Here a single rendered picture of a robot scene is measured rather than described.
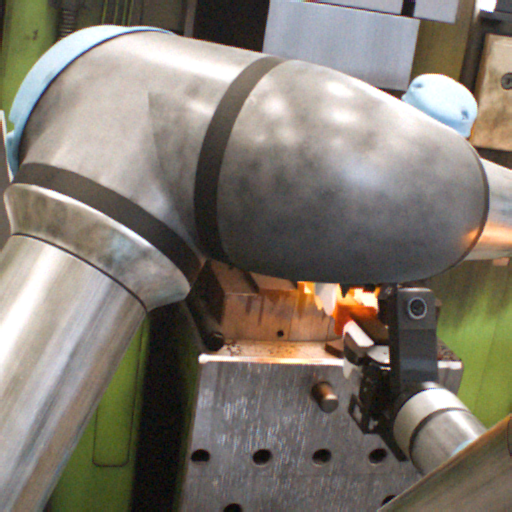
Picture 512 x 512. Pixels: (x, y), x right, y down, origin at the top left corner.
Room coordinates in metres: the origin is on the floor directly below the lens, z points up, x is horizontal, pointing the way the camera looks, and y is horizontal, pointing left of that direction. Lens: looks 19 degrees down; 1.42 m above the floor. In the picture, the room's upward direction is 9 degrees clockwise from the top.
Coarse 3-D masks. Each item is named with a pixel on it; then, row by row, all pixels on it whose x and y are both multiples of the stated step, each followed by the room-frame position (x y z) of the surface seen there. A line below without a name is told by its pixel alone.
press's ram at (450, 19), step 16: (304, 0) 1.16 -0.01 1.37; (320, 0) 1.16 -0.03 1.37; (336, 0) 1.17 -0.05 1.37; (352, 0) 1.17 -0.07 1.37; (368, 0) 1.18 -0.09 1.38; (384, 0) 1.18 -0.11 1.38; (400, 0) 1.19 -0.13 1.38; (416, 0) 1.20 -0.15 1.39; (432, 0) 1.20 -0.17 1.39; (448, 0) 1.21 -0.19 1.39; (416, 16) 1.20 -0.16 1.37; (432, 16) 1.20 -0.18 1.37; (448, 16) 1.21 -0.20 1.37
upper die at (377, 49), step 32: (224, 0) 1.38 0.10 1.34; (256, 0) 1.20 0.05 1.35; (288, 0) 1.15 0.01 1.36; (224, 32) 1.35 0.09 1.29; (256, 32) 1.18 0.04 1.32; (288, 32) 1.15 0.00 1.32; (320, 32) 1.16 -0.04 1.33; (352, 32) 1.17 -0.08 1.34; (384, 32) 1.19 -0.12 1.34; (416, 32) 1.20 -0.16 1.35; (320, 64) 1.16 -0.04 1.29; (352, 64) 1.18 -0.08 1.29; (384, 64) 1.19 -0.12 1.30
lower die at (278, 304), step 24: (216, 264) 1.25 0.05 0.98; (216, 288) 1.19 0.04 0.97; (240, 288) 1.17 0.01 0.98; (264, 288) 1.16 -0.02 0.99; (288, 288) 1.17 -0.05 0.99; (216, 312) 1.17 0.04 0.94; (240, 312) 1.15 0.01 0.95; (264, 312) 1.16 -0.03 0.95; (288, 312) 1.17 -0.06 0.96; (312, 312) 1.18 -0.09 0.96; (240, 336) 1.15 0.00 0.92; (264, 336) 1.16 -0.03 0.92; (288, 336) 1.17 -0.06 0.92; (312, 336) 1.18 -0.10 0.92; (336, 336) 1.19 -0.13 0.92
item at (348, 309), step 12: (312, 288) 1.15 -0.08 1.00; (336, 300) 1.07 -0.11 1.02; (348, 300) 1.07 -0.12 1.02; (336, 312) 1.06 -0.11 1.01; (348, 312) 1.02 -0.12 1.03; (360, 312) 1.02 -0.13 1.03; (372, 312) 1.03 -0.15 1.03; (336, 324) 1.03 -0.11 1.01; (360, 324) 0.98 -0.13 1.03; (372, 324) 0.98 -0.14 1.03; (372, 336) 0.94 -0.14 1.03; (384, 336) 0.95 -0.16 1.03
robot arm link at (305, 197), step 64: (256, 128) 0.44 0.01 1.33; (320, 128) 0.44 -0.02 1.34; (384, 128) 0.45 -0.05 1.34; (448, 128) 0.52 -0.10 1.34; (256, 192) 0.43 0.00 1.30; (320, 192) 0.43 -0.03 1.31; (384, 192) 0.44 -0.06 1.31; (448, 192) 0.47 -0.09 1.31; (256, 256) 0.44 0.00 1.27; (320, 256) 0.44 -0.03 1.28; (384, 256) 0.45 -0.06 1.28; (448, 256) 0.48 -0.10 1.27
